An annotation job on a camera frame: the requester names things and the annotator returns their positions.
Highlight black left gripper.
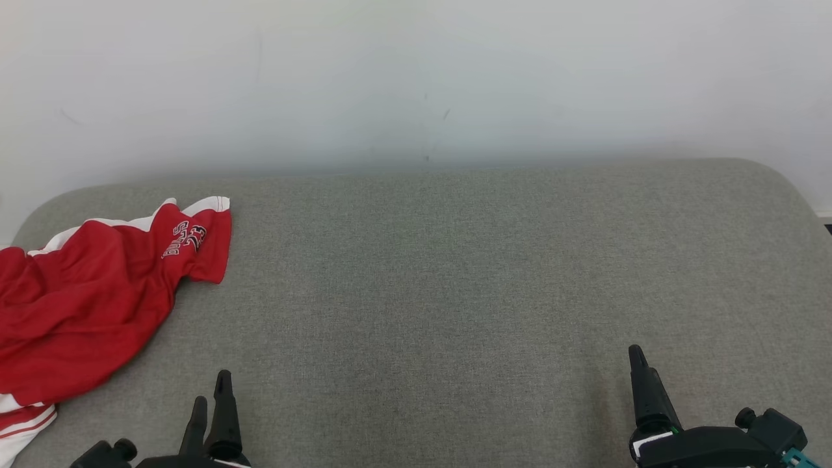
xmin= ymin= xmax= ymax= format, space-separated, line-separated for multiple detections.
xmin=133 ymin=369 xmax=252 ymax=468

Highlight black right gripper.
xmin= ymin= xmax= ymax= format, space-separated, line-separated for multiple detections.
xmin=627 ymin=344 xmax=790 ymax=468

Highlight red shirt white striped sleeves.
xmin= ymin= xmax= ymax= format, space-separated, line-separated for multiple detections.
xmin=0 ymin=246 xmax=177 ymax=468

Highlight right camera cable teal plug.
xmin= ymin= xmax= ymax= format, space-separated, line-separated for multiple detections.
xmin=782 ymin=448 xmax=821 ymax=468

